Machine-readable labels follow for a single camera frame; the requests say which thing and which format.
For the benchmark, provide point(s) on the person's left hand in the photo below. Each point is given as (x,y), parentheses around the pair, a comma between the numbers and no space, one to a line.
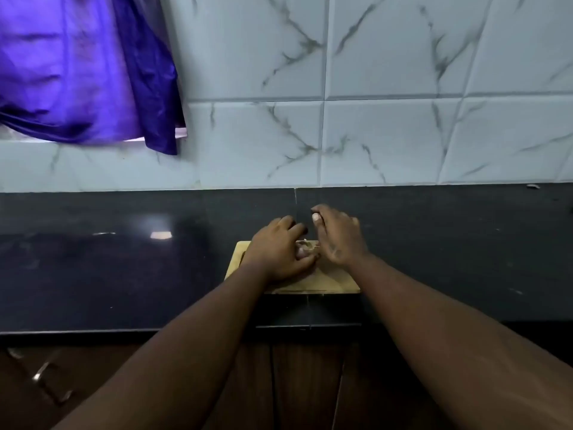
(273,252)

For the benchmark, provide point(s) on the person's right hand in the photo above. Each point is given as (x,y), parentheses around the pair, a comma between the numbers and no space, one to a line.
(340,239)

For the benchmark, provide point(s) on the small pink onion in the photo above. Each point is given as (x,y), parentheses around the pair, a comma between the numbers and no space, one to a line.
(305,251)

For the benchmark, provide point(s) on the person's right forearm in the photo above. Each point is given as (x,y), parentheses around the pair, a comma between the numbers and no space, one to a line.
(447,344)

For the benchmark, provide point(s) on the person's left forearm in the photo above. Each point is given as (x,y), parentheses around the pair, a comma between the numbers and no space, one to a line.
(188,353)

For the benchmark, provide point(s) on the wooden cutting board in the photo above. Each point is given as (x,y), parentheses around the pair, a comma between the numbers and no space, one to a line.
(324,284)

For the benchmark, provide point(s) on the dark wooden cabinet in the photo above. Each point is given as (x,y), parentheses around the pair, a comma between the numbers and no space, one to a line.
(309,380)

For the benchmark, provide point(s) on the purple satin curtain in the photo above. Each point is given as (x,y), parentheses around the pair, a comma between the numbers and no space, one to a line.
(80,67)

